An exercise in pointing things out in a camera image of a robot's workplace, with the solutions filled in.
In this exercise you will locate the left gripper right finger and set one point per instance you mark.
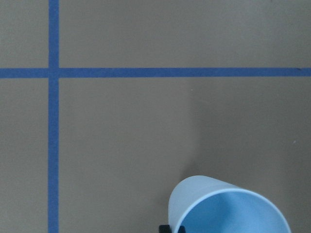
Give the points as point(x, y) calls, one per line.
point(181, 229)

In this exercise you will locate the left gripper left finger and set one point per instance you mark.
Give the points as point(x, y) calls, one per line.
point(164, 229)

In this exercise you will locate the light blue cup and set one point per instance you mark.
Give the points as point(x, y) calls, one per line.
point(206, 205)

